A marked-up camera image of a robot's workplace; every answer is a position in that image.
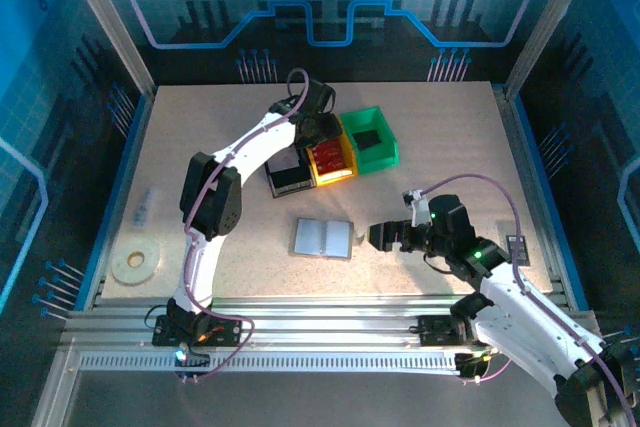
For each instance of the grey card holder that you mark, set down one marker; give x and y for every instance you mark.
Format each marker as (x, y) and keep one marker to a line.
(310, 237)

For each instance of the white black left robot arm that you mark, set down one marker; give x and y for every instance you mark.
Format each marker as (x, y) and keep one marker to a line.
(260, 142)

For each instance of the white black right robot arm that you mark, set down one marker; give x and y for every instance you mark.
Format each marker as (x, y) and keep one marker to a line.
(525, 312)

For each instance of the white card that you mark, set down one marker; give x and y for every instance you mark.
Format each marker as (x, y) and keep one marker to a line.
(287, 164)

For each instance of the black card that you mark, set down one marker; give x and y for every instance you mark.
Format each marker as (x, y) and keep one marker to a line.
(366, 140)

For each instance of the yellow plastic bin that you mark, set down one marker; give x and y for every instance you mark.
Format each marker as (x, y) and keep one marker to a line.
(335, 178)

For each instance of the black plastic bin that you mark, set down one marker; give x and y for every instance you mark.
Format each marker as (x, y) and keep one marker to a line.
(290, 187)

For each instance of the green plastic bin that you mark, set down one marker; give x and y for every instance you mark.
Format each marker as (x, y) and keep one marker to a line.
(375, 162)

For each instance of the small black flat item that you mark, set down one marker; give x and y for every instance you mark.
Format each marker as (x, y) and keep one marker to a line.
(517, 248)

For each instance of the blue table side strip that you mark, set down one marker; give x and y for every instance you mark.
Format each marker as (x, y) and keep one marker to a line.
(533, 147)
(133, 147)

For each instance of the black controller box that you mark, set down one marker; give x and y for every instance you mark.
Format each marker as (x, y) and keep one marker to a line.
(470, 364)
(192, 359)

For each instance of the cream tape roll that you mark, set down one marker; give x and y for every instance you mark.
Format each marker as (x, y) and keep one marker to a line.
(122, 268)

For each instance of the aluminium rail frame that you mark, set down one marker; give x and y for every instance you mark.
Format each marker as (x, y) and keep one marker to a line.
(325, 312)

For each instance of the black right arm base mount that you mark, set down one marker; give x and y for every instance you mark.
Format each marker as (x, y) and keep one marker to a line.
(435, 332)

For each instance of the aluminium side rail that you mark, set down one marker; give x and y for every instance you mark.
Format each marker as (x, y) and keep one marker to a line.
(520, 147)

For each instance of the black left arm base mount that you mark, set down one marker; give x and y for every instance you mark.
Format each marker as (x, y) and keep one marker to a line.
(225, 329)

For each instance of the aluminium frame post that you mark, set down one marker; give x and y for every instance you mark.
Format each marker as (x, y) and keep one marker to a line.
(550, 22)
(106, 22)

